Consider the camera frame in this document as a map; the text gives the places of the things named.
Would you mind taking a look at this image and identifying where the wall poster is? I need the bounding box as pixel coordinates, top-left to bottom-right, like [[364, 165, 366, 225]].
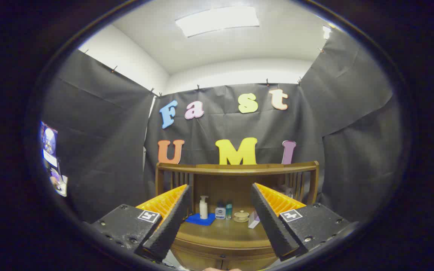
[[40, 121, 68, 197]]

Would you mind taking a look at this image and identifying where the blue folded cloth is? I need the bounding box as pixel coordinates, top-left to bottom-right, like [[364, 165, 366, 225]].
[[185, 213, 216, 226]]

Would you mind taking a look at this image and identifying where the white pump bottle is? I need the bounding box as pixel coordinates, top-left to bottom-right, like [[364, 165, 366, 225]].
[[199, 195, 209, 220]]

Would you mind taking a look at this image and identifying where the wooden countertop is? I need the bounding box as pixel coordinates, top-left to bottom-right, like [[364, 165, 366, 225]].
[[176, 216, 278, 249]]

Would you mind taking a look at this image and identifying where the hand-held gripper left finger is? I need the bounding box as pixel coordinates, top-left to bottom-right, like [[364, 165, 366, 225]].
[[91, 184, 193, 262]]

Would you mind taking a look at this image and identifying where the wooden cabinet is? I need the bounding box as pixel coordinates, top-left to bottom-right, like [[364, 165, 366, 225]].
[[155, 161, 320, 271]]

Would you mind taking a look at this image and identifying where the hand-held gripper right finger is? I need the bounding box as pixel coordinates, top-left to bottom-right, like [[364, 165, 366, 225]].
[[250, 183, 359, 262]]

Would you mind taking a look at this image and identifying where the ceiling light panel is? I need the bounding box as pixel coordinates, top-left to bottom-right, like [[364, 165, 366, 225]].
[[175, 6, 260, 38]]

